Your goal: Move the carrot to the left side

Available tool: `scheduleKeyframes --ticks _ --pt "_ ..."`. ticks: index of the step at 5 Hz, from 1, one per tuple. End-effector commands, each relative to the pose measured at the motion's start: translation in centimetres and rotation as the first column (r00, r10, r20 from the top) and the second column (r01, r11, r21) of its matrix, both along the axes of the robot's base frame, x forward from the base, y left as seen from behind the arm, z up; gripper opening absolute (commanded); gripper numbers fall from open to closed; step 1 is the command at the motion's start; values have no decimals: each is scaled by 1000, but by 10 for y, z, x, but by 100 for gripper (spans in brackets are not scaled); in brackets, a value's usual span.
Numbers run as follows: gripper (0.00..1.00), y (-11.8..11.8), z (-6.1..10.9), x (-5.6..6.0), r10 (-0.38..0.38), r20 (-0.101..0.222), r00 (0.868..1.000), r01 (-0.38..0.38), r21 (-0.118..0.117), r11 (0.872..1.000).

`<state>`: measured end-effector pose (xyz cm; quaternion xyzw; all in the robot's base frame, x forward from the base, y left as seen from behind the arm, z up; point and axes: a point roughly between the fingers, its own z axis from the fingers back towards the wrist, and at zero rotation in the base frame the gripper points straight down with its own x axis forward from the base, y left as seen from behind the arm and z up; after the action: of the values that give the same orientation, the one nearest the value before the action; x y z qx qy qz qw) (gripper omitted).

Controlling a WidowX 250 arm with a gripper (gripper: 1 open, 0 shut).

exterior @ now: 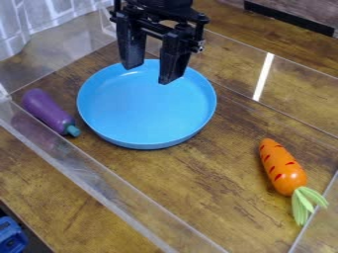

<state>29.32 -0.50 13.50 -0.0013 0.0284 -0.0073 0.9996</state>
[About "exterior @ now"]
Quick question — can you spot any purple toy eggplant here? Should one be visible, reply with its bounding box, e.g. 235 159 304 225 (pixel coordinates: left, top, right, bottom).
22 88 80 137

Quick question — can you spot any blue object at corner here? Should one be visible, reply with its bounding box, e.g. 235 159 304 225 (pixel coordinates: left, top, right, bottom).
0 216 28 253

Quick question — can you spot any clear acrylic back barrier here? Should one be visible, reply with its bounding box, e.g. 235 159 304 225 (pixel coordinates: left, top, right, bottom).
190 31 338 137

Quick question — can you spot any white sheer curtain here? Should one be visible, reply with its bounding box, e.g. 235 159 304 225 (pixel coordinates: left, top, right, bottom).
0 0 114 61

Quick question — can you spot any blue round plate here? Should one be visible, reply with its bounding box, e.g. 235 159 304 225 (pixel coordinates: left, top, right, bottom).
76 59 217 149

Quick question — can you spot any clear acrylic front barrier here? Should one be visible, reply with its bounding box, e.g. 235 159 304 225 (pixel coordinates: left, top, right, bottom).
0 85 229 253

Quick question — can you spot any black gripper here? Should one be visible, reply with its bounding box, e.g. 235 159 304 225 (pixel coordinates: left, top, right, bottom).
110 0 210 85

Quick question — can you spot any orange toy carrot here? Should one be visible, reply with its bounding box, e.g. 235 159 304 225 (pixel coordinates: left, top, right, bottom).
259 138 329 225

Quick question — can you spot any clear acrylic barrier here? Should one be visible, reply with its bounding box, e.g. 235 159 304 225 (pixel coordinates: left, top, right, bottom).
190 31 338 137
0 85 229 253

